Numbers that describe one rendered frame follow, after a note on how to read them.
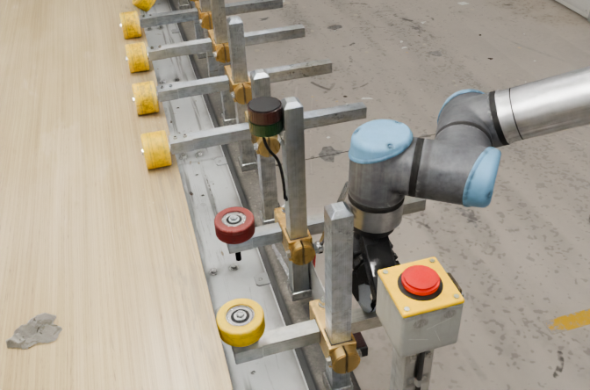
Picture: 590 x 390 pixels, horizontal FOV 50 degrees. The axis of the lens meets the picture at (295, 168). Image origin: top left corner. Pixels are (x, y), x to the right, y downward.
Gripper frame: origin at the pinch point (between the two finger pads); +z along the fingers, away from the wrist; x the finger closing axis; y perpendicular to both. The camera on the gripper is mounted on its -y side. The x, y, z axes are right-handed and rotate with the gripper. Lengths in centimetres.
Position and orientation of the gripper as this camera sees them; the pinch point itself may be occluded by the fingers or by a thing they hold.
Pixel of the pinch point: (370, 310)
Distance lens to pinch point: 118.4
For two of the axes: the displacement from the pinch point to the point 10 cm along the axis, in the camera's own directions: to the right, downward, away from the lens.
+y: -2.8, -5.6, 7.8
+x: -9.6, 1.8, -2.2
